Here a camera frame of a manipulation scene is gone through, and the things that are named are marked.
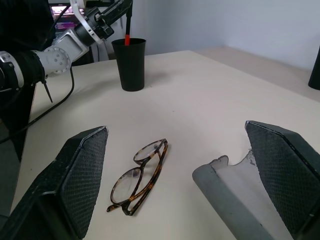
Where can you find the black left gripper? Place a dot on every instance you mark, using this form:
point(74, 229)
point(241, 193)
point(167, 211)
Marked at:
point(101, 23)

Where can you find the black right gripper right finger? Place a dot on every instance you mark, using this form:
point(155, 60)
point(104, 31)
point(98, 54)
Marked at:
point(282, 170)

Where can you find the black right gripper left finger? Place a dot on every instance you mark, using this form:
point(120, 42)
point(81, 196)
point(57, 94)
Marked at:
point(75, 175)

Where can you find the black marker with red cap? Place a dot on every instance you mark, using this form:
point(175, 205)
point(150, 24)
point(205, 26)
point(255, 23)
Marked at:
point(127, 40)

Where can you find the black plastic cup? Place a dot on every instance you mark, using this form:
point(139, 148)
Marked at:
point(132, 67)

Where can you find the grey open glasses case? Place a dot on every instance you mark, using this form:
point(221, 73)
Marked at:
point(212, 185)

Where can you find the lit monitor screen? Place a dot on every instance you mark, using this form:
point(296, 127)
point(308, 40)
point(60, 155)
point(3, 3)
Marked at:
point(63, 25)

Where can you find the tortoiseshell eyeglasses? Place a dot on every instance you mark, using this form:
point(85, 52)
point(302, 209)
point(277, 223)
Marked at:
point(130, 199)

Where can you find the black conical object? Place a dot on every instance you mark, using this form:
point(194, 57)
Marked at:
point(315, 75)

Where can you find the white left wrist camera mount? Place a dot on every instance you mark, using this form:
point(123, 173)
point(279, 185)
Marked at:
point(88, 29)

